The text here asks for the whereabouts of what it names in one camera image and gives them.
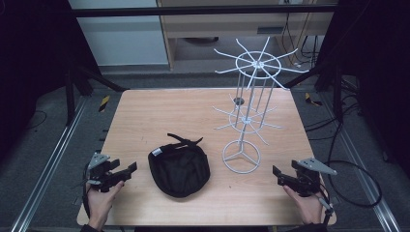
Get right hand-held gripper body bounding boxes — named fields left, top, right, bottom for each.
left=289, top=157, right=338, bottom=198

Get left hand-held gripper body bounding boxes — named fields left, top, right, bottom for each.
left=85, top=152, right=125, bottom=193

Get person's right hand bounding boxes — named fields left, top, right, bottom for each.
left=282, top=185, right=327, bottom=226

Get person's left hand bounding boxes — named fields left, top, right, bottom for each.
left=86, top=180, right=126, bottom=231

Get black cloth cap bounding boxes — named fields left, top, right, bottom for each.
left=147, top=132, right=211, bottom=199

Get yellow black tape marker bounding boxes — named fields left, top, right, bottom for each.
left=304, top=92, right=323, bottom=107
left=98, top=95, right=111, bottom=113

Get black stand legs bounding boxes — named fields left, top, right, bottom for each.
left=63, top=62, right=130, bottom=128
left=283, top=61, right=344, bottom=122

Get white cabinet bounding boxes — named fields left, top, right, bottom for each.
left=68, top=0, right=170, bottom=68

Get light wooden desk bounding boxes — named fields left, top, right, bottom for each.
left=156, top=0, right=338, bottom=71

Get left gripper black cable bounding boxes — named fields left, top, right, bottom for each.
left=81, top=162, right=93, bottom=218

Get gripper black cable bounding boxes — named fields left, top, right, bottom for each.
left=317, top=183, right=336, bottom=227
left=81, top=162, right=93, bottom=218

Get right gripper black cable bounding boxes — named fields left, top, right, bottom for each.
left=317, top=183, right=336, bottom=227

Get metal floor rail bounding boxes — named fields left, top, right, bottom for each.
left=9, top=96, right=89, bottom=232
left=318, top=93, right=401, bottom=232

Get black looped floor cable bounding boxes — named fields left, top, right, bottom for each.
left=324, top=159, right=383, bottom=209

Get white wire display rack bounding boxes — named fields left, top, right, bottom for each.
left=212, top=36, right=309, bottom=175

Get hanging black cables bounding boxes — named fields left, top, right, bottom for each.
left=279, top=12, right=321, bottom=67

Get black horizontal frame bar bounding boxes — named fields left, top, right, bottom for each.
left=72, top=4, right=338, bottom=17

